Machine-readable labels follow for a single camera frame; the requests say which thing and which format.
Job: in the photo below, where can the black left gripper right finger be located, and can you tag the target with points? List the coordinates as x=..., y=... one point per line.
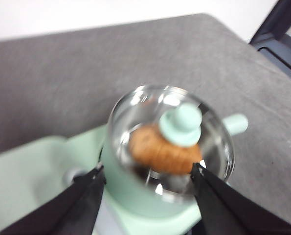
x=221, y=210

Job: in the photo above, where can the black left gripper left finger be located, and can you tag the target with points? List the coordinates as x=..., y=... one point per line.
x=74, y=208

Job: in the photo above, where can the brown potato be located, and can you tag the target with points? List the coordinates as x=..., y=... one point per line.
x=164, y=156

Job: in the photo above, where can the glass lid with green knob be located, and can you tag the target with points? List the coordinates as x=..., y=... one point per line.
x=182, y=124

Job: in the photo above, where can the green breakfast machine base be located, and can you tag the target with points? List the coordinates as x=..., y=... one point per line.
x=174, y=220

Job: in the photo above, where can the green hinged griddle cover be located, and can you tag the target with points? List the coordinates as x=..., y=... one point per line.
x=25, y=171

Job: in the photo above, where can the black metal frame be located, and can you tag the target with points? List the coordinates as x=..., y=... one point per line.
x=272, y=31

